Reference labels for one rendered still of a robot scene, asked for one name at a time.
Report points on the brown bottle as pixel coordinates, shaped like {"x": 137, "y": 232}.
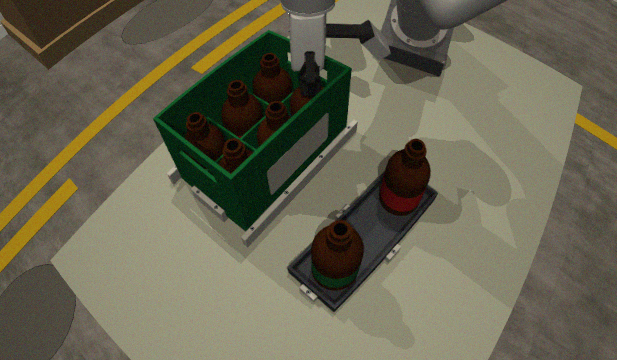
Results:
{"x": 204, "y": 136}
{"x": 336, "y": 254}
{"x": 241, "y": 110}
{"x": 297, "y": 101}
{"x": 272, "y": 83}
{"x": 234, "y": 152}
{"x": 405, "y": 179}
{"x": 276, "y": 116}

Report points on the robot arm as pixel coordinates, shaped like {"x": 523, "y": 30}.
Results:
{"x": 410, "y": 24}

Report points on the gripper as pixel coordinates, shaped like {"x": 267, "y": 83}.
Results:
{"x": 308, "y": 34}

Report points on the green plastic crate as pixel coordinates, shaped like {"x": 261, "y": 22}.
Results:
{"x": 252, "y": 188}

